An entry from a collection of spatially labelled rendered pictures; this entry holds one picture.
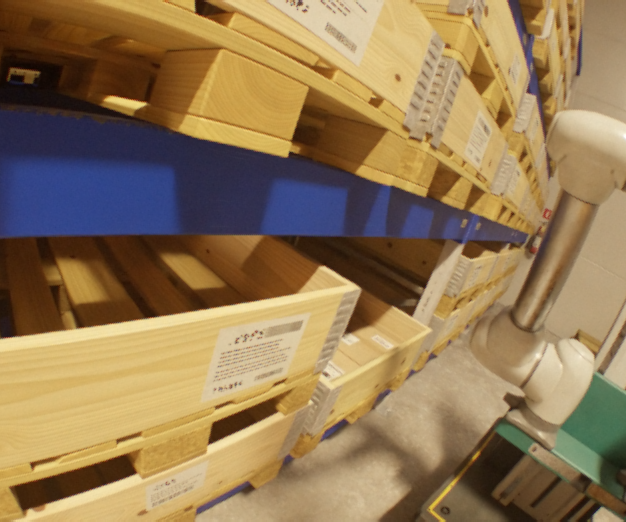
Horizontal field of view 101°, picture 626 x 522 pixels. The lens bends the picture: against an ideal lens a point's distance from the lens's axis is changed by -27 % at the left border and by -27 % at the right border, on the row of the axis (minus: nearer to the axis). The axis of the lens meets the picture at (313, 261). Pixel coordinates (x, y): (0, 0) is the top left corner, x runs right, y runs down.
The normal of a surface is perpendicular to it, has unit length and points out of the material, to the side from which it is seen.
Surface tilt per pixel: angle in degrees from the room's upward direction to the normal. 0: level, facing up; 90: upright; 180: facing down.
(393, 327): 90
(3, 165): 90
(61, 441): 90
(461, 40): 90
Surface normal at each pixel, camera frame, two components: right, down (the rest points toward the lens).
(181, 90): -0.61, 0.05
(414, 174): 0.06, 0.33
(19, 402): 0.72, 0.43
